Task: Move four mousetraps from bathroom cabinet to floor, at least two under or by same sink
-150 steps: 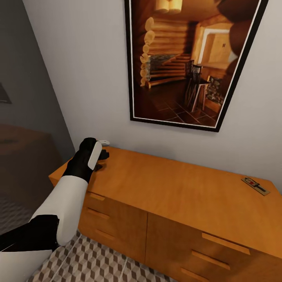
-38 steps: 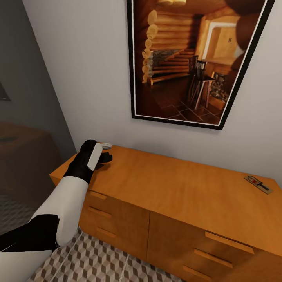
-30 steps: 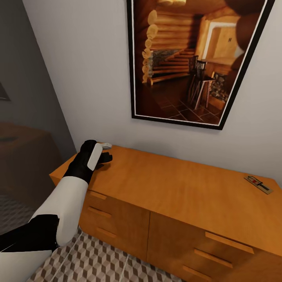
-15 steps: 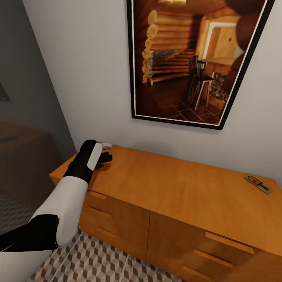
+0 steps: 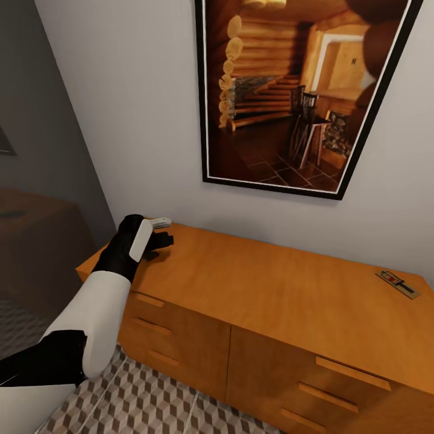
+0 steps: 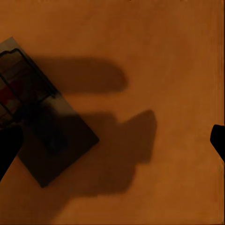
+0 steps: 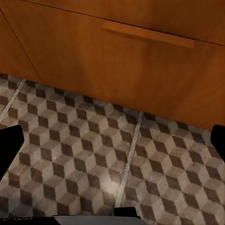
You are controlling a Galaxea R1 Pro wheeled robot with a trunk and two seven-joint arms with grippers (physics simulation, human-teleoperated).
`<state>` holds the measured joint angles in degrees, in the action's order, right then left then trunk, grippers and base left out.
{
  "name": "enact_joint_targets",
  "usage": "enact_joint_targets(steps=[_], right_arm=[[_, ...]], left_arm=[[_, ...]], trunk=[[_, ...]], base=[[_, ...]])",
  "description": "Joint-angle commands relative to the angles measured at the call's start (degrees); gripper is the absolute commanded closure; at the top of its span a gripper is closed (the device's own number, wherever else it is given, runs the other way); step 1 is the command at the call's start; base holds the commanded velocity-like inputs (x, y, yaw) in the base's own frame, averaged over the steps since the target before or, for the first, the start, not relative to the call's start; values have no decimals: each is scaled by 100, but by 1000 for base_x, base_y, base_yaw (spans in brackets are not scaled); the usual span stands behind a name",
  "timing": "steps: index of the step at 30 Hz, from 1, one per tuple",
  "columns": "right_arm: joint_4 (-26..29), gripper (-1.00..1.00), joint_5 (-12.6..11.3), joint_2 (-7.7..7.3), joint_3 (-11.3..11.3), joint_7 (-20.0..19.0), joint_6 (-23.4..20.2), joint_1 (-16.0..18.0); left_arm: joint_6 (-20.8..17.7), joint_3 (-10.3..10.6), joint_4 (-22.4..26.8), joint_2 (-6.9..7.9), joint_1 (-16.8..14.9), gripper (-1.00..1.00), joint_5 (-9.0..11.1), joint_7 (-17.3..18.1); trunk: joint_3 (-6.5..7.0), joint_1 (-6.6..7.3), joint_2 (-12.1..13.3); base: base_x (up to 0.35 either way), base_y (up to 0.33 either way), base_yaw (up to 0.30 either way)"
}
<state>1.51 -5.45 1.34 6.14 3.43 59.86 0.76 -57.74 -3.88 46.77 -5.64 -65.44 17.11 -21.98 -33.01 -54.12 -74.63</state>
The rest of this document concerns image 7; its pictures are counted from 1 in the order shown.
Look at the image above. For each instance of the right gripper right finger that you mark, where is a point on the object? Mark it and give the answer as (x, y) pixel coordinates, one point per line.
(217, 139)

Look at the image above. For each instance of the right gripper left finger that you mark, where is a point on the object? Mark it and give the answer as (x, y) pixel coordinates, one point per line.
(11, 140)

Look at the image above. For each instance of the cabinet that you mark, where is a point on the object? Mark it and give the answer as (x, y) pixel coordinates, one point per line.
(164, 57)

